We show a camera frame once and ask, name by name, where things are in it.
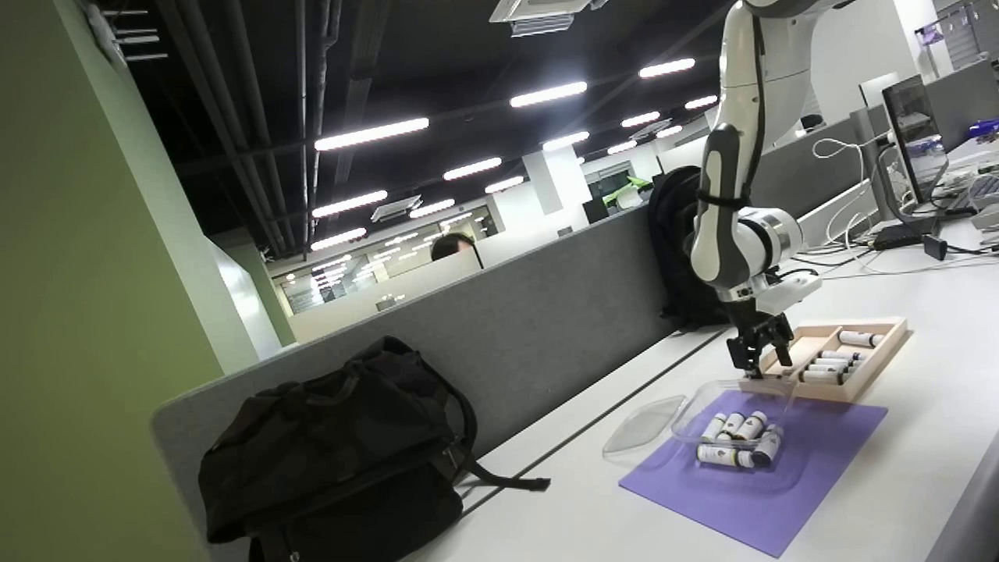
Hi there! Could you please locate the purple mat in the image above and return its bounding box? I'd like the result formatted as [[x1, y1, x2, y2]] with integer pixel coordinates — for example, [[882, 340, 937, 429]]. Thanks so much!
[[619, 386, 890, 560]]

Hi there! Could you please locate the clear plastic lid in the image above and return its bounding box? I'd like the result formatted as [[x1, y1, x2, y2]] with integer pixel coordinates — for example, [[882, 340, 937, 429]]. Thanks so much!
[[599, 391, 692, 466]]

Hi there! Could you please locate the white router with antennas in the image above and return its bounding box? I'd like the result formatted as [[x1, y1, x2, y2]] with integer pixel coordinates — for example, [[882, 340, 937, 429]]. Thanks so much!
[[85, 0, 133, 71]]

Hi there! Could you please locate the grey desk partition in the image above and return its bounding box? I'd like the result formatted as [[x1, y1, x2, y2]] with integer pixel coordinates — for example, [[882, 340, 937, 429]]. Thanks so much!
[[148, 114, 871, 562]]

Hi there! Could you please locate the black computer monitor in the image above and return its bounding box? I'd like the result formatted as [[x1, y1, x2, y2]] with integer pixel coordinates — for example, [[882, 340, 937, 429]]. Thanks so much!
[[879, 71, 952, 210]]

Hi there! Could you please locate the white cable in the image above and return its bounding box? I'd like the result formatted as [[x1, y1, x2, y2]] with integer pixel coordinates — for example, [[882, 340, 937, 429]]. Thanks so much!
[[809, 132, 867, 173]]

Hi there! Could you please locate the grey monitor back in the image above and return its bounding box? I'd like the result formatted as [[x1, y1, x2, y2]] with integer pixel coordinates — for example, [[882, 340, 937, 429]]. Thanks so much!
[[924, 59, 999, 149]]

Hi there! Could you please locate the ceiling air vent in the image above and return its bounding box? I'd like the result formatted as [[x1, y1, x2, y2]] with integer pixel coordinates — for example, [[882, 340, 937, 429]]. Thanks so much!
[[488, 0, 611, 40]]

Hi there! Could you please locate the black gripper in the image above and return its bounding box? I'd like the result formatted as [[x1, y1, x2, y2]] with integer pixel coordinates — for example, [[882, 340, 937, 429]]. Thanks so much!
[[724, 303, 799, 378]]

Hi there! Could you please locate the green cabinet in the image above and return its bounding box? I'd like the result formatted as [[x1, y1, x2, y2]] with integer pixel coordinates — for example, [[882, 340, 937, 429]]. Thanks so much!
[[0, 0, 258, 562]]

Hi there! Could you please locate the tall black backpack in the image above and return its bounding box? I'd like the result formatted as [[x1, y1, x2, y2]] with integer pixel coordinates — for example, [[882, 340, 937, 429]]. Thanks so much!
[[646, 167, 731, 334]]

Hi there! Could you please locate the wooden compartment box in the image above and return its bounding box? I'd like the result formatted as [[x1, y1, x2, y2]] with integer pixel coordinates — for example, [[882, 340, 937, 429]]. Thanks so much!
[[741, 317, 914, 407]]

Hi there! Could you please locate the black backpack with strap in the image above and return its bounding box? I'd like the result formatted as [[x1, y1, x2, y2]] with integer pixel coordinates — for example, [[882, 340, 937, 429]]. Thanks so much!
[[197, 334, 553, 562]]

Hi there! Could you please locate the person's dark-haired head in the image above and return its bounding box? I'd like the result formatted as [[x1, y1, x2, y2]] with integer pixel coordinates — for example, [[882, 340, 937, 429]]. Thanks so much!
[[427, 230, 488, 271]]

